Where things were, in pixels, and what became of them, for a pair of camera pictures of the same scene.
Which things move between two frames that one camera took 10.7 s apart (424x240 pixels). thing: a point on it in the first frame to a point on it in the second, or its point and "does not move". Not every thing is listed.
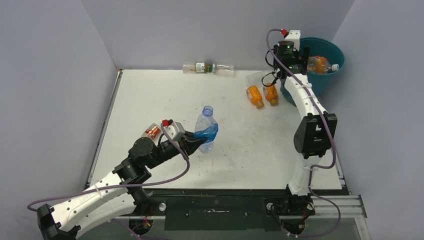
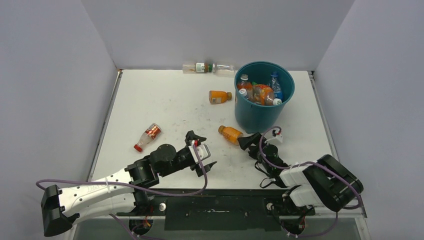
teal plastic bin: [321, 82] to [255, 118]
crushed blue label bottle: [206, 126] to [275, 84]
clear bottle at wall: [224, 70] does not move
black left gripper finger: [190, 136] does not move
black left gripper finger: [191, 146] to [207, 168]
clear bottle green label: [190, 67] does not move
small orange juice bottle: [271, 93] to [230, 134]
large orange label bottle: [320, 64] to [263, 95]
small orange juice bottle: [254, 96] to [219, 96]
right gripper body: [302, 62] to [258, 156]
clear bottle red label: [153, 131] does not move
